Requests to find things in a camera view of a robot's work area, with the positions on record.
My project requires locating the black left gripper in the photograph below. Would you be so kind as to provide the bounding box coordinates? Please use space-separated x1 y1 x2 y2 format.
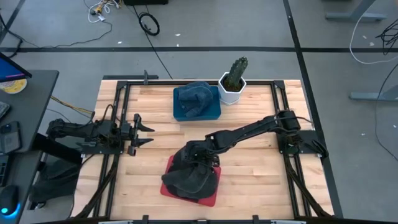
119 113 155 156

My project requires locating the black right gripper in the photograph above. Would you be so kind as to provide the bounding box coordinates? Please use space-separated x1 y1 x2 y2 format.
174 139 220 175

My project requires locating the red plastic bin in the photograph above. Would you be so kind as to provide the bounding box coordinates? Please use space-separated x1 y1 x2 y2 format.
160 154 222 208

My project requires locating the blue plastic bin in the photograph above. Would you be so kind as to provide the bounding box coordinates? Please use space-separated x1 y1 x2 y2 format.
172 85 222 121

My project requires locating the white hexagonal plant pot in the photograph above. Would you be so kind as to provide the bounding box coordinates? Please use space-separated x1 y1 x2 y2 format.
218 72 248 106

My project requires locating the black desk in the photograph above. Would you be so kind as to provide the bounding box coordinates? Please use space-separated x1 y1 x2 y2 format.
0 70 60 224

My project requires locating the black box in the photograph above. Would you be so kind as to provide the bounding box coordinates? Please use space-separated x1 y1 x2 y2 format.
123 0 169 6

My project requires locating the black smartphone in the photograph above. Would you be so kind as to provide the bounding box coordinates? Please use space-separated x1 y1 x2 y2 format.
0 121 22 155

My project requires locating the yellow round disc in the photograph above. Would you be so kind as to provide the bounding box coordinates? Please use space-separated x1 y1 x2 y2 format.
0 78 28 95

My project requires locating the computer monitor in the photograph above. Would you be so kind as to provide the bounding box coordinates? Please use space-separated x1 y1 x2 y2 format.
0 51 33 83

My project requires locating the black computer mouse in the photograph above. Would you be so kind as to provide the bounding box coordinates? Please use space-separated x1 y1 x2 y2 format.
0 185 20 217

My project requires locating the grey table foot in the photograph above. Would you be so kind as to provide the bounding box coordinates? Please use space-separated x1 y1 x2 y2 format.
349 83 398 102

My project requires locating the grey table leg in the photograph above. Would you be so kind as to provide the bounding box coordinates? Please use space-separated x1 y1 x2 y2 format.
325 0 388 22

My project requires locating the black aluminium rig frame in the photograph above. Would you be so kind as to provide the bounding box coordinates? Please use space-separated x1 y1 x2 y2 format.
73 70 335 224

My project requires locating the yellow cable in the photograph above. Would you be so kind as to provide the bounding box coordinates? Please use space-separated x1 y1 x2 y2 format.
49 95 94 116

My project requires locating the coiled black cable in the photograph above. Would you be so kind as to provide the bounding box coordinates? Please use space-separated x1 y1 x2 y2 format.
133 6 174 79

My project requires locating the white cable bundle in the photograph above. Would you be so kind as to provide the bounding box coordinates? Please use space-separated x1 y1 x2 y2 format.
83 0 121 24

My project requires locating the white floor cable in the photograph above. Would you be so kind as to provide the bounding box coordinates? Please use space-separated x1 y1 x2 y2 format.
349 0 398 65

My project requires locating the black cable bundle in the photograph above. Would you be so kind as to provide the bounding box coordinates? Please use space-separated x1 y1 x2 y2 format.
374 18 398 57

